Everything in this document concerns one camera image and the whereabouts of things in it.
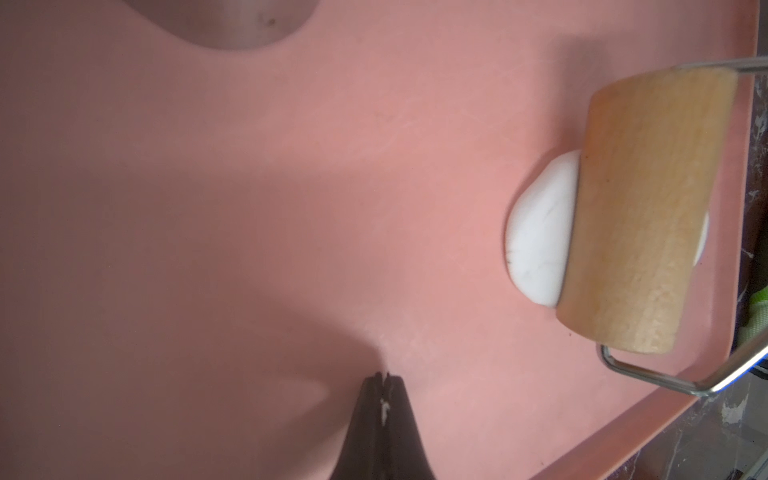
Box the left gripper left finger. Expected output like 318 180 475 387
330 373 384 480

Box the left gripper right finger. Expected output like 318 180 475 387
381 374 435 480

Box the white dough piece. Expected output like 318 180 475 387
504 149 710 308

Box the wooden dough roller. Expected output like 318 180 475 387
556 56 767 397

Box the metal ring cutter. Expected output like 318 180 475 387
126 0 319 50

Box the pink rectangular tray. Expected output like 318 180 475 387
1 1 757 479

